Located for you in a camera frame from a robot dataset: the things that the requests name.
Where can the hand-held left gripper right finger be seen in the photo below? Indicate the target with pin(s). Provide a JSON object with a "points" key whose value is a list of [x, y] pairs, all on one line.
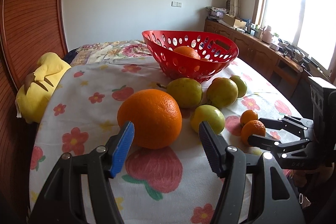
{"points": [[210, 146]]}

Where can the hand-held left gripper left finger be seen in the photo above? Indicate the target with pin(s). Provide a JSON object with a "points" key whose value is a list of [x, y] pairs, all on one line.
{"points": [[122, 150]]}

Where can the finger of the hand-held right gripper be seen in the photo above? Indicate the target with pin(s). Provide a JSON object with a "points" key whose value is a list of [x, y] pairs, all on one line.
{"points": [[262, 142], [273, 123]]}

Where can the small tangerine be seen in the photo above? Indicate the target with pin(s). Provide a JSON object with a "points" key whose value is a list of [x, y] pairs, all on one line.
{"points": [[248, 116], [253, 130]]}

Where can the large orange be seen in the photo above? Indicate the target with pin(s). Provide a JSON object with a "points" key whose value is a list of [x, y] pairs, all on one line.
{"points": [[186, 52], [152, 116]]}

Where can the small green pear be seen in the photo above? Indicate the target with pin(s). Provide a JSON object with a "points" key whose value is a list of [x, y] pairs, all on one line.
{"points": [[242, 86]]}

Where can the large green pear with stem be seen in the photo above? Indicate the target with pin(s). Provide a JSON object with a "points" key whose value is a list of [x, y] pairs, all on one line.
{"points": [[185, 92]]}

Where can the red perforated plastic basket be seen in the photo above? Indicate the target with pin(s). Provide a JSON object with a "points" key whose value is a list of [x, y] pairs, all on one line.
{"points": [[183, 70]]}

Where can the person's right hand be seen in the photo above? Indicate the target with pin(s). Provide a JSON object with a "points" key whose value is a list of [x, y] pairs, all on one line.
{"points": [[300, 178]]}

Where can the white fruit-print blanket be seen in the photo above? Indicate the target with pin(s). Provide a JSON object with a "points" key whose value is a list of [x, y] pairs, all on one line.
{"points": [[86, 113]]}

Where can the black tabletop device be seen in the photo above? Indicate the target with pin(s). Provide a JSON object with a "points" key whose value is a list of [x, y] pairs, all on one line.
{"points": [[305, 62], [290, 50]]}

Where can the wooden cabinet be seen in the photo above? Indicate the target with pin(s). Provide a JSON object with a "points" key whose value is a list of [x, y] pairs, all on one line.
{"points": [[249, 50]]}

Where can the small white box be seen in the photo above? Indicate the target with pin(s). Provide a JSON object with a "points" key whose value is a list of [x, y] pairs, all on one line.
{"points": [[274, 46]]}

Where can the pink kettle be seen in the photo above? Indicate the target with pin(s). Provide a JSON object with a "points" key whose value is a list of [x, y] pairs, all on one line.
{"points": [[267, 34]]}

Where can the yellow plush toy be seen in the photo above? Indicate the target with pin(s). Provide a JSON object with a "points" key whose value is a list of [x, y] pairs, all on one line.
{"points": [[39, 98]]}

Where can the floral quilt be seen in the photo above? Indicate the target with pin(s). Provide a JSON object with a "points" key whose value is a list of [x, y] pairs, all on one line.
{"points": [[118, 50]]}

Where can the window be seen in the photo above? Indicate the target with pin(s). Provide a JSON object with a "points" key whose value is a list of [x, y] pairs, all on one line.
{"points": [[296, 8]]}

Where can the open cardboard box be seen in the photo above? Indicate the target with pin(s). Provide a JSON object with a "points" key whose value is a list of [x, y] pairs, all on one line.
{"points": [[233, 20]]}

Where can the folded patterned cloth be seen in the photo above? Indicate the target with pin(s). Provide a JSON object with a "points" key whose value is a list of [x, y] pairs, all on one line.
{"points": [[216, 12]]}

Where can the wooden slatted panel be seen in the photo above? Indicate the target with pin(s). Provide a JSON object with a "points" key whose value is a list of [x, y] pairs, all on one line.
{"points": [[29, 16]]}

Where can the white wall switch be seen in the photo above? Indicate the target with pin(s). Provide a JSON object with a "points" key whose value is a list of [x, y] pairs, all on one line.
{"points": [[176, 3]]}

